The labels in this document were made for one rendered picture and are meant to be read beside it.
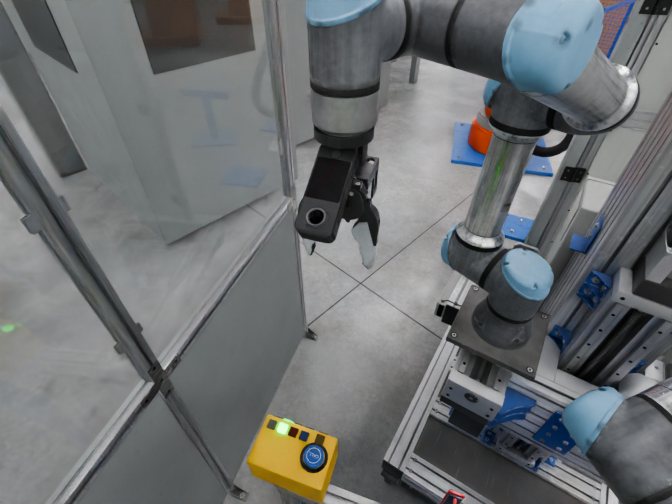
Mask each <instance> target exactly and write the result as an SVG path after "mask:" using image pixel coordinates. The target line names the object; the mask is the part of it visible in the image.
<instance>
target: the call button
mask: <svg viewBox="0 0 672 504"><path fill-rule="evenodd" d="M323 461H324V452H323V450H322V449H321V447H319V446H317V445H311V446H310V445H309V447H308V448H307V449H306V450H305V452H304V462H305V464H306V465H307V466H308V467H309V468H312V469H315V468H318V467H319V466H321V465H322V463H323Z"/></svg>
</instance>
